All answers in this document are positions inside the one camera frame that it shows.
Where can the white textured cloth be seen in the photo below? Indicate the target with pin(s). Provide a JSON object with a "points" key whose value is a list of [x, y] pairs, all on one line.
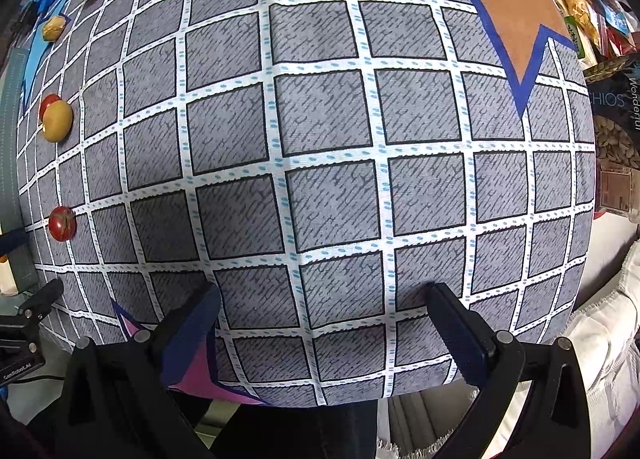
{"points": [[600, 339]]}

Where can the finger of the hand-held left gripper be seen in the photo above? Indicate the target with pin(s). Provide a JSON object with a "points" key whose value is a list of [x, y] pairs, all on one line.
{"points": [[12, 240], [45, 296]]}

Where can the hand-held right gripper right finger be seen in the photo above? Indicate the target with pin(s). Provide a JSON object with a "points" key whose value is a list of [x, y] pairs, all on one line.
{"points": [[465, 339]]}

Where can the pile of snack packets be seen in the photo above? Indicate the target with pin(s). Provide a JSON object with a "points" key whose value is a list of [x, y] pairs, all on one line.
{"points": [[585, 4]]}

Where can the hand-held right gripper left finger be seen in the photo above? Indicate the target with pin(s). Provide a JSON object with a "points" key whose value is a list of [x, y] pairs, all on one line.
{"points": [[192, 334]]}

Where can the yellow-green round fruit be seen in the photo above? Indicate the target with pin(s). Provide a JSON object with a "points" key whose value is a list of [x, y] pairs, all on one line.
{"points": [[57, 123]]}

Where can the black pistachio bag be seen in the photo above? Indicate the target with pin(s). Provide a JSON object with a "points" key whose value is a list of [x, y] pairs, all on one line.
{"points": [[615, 104]]}

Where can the clear plastic box brown label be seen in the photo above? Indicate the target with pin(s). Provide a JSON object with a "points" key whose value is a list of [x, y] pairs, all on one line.
{"points": [[620, 189]]}

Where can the grey checkered star tablecloth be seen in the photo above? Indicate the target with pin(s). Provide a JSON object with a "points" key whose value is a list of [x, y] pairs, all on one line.
{"points": [[325, 139]]}

